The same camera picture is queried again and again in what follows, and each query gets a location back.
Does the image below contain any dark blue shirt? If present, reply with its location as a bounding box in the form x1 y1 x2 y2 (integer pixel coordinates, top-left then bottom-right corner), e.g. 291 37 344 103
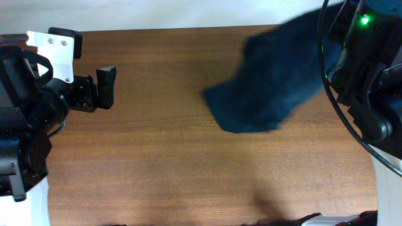
202 9 323 133

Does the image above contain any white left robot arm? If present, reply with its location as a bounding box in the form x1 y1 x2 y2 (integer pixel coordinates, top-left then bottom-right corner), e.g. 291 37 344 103
1 28 117 225

